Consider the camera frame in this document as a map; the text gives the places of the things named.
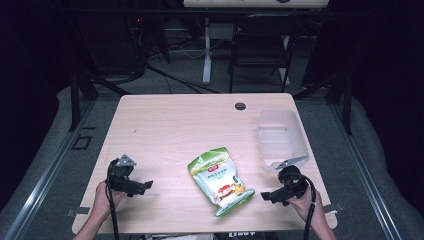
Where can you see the black chair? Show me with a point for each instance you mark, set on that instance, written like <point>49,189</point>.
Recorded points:
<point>263,43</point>

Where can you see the person's right hand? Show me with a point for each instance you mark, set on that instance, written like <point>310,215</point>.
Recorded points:
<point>308,206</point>

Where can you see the aluminium floor rail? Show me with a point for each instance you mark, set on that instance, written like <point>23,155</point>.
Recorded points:
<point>43,180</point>
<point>366,173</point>

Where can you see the white desk leg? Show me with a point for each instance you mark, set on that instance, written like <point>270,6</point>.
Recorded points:
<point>207,50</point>

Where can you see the black metal stand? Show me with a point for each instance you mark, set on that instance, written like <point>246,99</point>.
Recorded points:
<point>75,100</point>
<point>346,100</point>

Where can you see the green and white snack bag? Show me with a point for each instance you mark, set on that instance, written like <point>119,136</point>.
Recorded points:
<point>220,180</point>

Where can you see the metal table bracket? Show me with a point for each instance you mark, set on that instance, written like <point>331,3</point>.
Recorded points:
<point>78,211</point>
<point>333,207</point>

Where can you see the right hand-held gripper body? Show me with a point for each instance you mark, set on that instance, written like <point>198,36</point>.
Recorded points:
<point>293,181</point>

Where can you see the person's left hand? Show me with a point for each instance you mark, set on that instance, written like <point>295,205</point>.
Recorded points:
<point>103,200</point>

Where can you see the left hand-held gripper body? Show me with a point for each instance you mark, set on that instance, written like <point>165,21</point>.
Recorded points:
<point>120,175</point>

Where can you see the clear plastic container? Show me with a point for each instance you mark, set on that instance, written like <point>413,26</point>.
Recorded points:
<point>281,140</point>

